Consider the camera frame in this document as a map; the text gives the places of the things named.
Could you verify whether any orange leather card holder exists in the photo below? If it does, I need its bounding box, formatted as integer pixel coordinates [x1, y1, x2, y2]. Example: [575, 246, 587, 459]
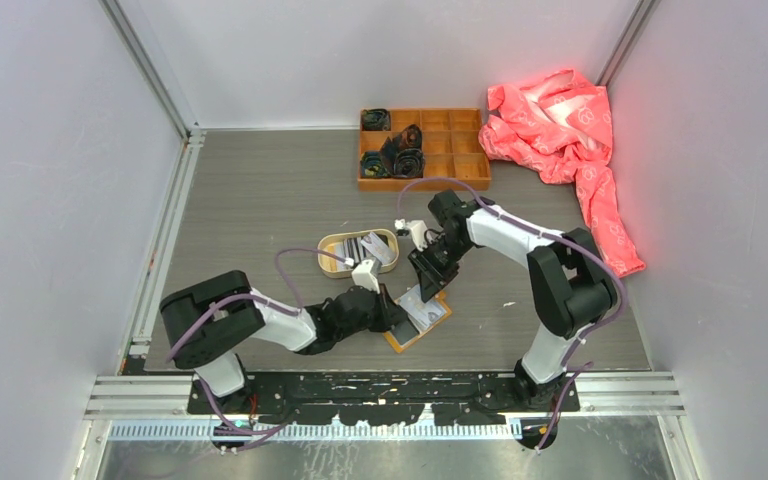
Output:
[383, 285, 452, 353]

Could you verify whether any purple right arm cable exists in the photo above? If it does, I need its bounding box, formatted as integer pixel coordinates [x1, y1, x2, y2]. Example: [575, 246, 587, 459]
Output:
[395, 176, 629, 453]

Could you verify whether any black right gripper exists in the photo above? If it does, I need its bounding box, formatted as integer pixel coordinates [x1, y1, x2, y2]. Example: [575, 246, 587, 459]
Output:
[408, 234, 471, 303]

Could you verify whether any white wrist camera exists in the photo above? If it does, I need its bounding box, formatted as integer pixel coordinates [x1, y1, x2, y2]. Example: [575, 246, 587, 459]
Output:
[351, 258, 381, 294]
[394, 219, 428, 251]

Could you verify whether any dark rolled fabric top left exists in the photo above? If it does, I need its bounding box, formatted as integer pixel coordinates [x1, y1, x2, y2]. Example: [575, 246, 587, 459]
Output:
[360, 108, 391, 131]

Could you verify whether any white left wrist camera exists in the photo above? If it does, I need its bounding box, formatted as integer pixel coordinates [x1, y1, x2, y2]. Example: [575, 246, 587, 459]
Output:
[351, 258, 381, 294]

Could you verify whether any orange wooden compartment tray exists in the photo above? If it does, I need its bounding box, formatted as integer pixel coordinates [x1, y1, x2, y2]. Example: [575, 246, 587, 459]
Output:
[356, 108, 492, 192]

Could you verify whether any beige oval card tray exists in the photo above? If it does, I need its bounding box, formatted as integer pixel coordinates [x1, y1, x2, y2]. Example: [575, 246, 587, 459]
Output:
[317, 229, 399, 279]

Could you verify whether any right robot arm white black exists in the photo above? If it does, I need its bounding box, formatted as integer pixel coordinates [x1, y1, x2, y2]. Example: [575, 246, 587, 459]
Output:
[394, 190, 620, 411]

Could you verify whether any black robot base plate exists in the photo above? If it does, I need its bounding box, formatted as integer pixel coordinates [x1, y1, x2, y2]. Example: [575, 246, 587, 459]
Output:
[217, 371, 580, 426]

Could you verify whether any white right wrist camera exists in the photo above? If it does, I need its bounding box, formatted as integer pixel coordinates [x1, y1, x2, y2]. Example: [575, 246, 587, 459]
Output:
[394, 219, 428, 251]

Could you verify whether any stack of credit cards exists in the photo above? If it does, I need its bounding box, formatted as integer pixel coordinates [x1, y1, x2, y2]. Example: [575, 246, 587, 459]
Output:
[326, 230, 397, 265]

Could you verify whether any dark rolled fabric bottom centre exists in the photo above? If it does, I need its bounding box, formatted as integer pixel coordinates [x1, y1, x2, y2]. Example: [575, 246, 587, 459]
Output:
[391, 148, 425, 179]

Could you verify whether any dark rolled fabric bottom left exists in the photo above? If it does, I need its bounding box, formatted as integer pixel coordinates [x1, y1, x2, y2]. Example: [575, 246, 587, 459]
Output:
[359, 151, 390, 179]

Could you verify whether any pink crumpled cloth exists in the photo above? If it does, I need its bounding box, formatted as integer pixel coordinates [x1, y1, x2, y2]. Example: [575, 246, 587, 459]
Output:
[478, 69, 646, 277]

